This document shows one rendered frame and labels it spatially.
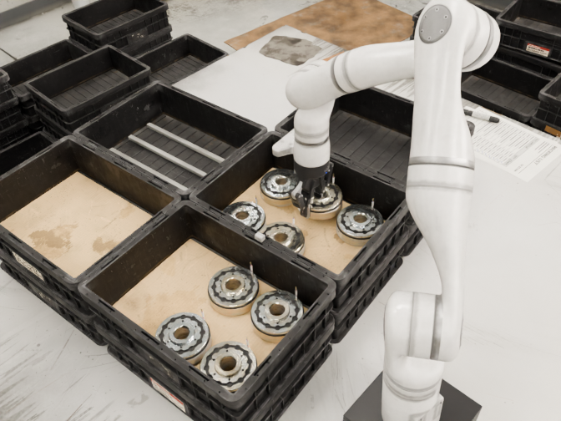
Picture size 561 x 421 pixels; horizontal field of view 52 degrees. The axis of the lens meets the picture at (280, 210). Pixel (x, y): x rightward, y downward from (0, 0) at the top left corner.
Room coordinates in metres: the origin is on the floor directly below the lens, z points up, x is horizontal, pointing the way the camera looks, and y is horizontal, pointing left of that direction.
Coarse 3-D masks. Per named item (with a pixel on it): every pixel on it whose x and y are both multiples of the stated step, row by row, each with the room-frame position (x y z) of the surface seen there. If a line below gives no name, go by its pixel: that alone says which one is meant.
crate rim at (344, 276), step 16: (256, 144) 1.10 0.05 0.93; (240, 160) 1.04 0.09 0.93; (336, 160) 1.02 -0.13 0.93; (368, 176) 0.96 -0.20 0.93; (192, 192) 0.94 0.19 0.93; (400, 192) 0.91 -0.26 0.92; (208, 208) 0.88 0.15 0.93; (240, 224) 0.83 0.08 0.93; (384, 224) 0.81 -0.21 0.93; (272, 240) 0.78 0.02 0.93; (304, 256) 0.74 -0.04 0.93; (368, 256) 0.74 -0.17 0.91; (352, 272) 0.70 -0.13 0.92
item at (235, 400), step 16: (176, 208) 0.89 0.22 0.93; (192, 208) 0.89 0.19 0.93; (160, 224) 0.84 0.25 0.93; (224, 224) 0.83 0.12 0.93; (256, 240) 0.79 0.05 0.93; (112, 256) 0.76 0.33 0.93; (288, 256) 0.74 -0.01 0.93; (96, 272) 0.72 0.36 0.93; (304, 272) 0.70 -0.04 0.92; (320, 272) 0.69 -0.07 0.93; (80, 288) 0.69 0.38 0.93; (96, 304) 0.65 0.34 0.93; (320, 304) 0.62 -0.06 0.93; (112, 320) 0.62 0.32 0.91; (128, 320) 0.61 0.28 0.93; (304, 320) 0.59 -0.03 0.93; (144, 336) 0.57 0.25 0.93; (288, 336) 0.56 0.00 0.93; (160, 352) 0.54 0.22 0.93; (272, 352) 0.53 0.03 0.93; (176, 368) 0.52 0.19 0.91; (256, 368) 0.50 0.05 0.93; (272, 368) 0.51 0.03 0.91; (208, 384) 0.48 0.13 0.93; (256, 384) 0.48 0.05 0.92; (224, 400) 0.45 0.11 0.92; (240, 400) 0.45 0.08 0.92
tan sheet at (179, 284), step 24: (192, 240) 0.89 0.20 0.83; (168, 264) 0.82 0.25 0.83; (192, 264) 0.82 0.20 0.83; (216, 264) 0.81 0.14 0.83; (144, 288) 0.76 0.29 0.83; (168, 288) 0.75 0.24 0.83; (192, 288) 0.75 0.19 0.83; (264, 288) 0.74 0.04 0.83; (144, 312) 0.70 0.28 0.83; (168, 312) 0.69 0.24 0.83; (216, 312) 0.69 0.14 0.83; (216, 336) 0.63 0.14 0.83; (240, 336) 0.63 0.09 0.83
